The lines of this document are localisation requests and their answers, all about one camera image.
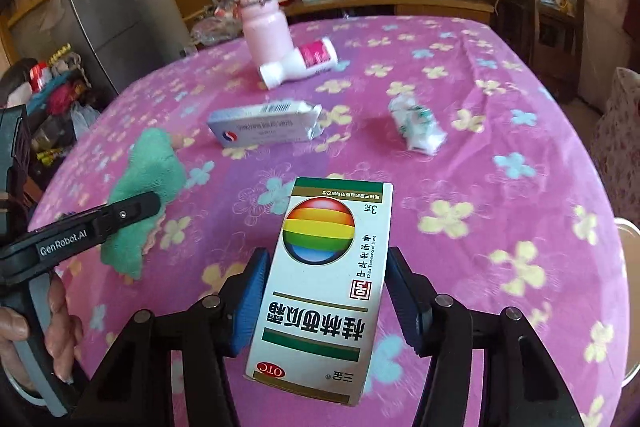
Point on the white bottle with pink label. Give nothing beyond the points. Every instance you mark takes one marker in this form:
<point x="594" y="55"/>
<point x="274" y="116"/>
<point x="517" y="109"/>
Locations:
<point x="300" y="64"/>

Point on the white box with rainbow ball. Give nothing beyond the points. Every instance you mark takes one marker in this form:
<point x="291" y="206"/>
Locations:
<point x="320" y="307"/>

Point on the clear plastic bag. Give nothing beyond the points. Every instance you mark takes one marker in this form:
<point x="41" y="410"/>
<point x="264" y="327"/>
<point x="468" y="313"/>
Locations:
<point x="217" y="32"/>

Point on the floral covered sofa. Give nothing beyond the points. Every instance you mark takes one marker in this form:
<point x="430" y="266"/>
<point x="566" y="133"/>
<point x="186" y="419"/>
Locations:
<point x="620" y="132"/>

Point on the grey and white medicine box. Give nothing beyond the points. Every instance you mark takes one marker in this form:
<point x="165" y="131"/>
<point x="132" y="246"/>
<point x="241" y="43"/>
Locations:
<point x="260" y="127"/>

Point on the crumpled white and green wrapper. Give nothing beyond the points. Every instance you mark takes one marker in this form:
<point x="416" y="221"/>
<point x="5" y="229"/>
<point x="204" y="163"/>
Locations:
<point x="415" y="127"/>

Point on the person's left hand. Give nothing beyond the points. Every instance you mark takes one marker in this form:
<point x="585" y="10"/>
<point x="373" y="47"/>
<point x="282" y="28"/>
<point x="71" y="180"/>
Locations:
<point x="62" y="332"/>

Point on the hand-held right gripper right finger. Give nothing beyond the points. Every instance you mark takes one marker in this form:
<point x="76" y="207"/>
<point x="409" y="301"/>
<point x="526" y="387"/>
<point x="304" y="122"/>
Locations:
<point x="402" y="302"/>

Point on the wooden cabinet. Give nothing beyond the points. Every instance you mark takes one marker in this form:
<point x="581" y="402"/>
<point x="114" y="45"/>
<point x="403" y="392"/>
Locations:
<point x="400" y="4"/>

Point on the dark wooden chair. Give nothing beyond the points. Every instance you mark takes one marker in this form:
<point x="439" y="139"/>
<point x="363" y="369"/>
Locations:
<point x="542" y="22"/>

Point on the grey refrigerator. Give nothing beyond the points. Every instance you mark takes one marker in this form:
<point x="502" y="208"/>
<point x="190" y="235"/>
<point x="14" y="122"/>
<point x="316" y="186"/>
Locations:
<point x="110" y="22"/>

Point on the white round bin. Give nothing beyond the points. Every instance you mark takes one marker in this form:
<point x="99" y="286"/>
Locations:
<point x="631" y="227"/>

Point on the green plush toy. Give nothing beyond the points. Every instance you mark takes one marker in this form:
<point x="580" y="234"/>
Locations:
<point x="145" y="172"/>

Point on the pile of bags and clutter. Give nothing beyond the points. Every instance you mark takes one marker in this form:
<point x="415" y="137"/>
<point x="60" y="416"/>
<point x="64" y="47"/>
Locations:
<point x="60" y="102"/>

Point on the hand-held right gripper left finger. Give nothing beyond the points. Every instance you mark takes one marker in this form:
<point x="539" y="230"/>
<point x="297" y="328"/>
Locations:
<point x="247" y="302"/>

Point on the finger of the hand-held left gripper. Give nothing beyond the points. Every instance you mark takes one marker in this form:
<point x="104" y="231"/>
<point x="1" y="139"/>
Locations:
<point x="130" y="212"/>

